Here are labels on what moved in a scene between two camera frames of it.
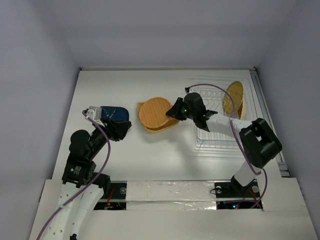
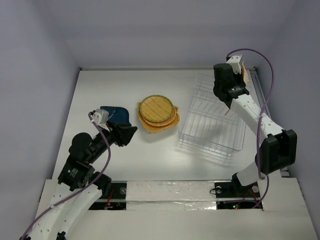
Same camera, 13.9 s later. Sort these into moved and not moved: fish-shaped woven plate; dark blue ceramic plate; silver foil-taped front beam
Moved: fish-shaped woven plate
Not moved: silver foil-taped front beam; dark blue ceramic plate
